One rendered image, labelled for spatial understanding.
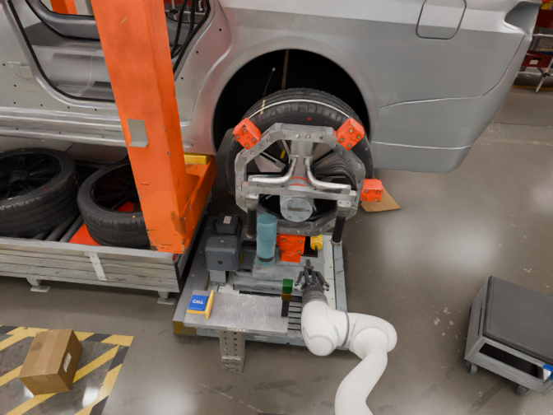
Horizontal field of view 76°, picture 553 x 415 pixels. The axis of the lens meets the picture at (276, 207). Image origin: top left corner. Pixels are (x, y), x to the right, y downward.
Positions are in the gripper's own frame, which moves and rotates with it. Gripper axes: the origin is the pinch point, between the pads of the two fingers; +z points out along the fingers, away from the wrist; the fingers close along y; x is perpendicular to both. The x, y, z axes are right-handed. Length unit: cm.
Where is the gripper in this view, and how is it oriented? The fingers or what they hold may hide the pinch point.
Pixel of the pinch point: (308, 267)
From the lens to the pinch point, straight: 141.5
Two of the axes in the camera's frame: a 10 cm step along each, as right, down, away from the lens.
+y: -10.0, -0.3, -0.3
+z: -0.1, -4.0, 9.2
